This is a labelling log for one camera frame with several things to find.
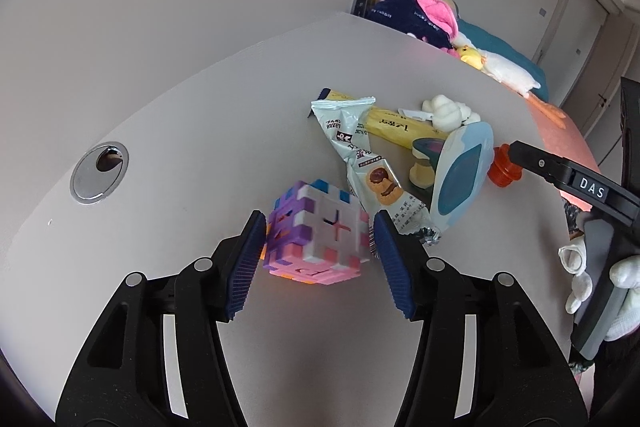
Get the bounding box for pastel foam puzzle cube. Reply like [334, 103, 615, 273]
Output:
[262, 179, 373, 286]

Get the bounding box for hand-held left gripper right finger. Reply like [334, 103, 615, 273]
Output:
[372, 209, 588, 427]

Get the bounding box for teal pillow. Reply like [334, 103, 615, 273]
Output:
[457, 18, 549, 102]

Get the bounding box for yellow stick wrapper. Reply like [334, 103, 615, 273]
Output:
[317, 88, 451, 152]

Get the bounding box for yellow duck plush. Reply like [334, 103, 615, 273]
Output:
[452, 46, 485, 70]

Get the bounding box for bed with pink sheet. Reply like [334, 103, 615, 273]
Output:
[522, 92, 603, 218]

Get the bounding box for white double door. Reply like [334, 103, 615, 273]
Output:
[530, 0, 613, 108]

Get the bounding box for white goose plush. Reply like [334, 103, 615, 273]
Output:
[457, 32, 568, 128]

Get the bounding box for red bottle cap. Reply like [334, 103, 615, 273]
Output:
[487, 146, 523, 188]

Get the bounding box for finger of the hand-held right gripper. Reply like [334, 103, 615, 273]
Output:
[507, 140, 568, 190]

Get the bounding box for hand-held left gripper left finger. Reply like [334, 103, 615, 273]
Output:
[55, 209, 268, 427]

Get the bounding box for dark panel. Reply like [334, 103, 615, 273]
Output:
[620, 77, 640, 192]

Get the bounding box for silver cable grommet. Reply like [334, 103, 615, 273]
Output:
[70, 140, 129, 205]

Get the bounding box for blue and white pouch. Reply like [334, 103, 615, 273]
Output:
[412, 119, 495, 230]

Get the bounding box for silver snack wrapper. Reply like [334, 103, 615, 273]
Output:
[310, 97, 443, 248]

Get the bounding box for person's right hand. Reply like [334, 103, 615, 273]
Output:
[558, 237, 640, 342]

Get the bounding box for white foam toy figure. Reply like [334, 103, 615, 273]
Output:
[420, 94, 482, 132]

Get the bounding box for navy printed blanket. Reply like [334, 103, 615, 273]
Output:
[371, 0, 453, 50]

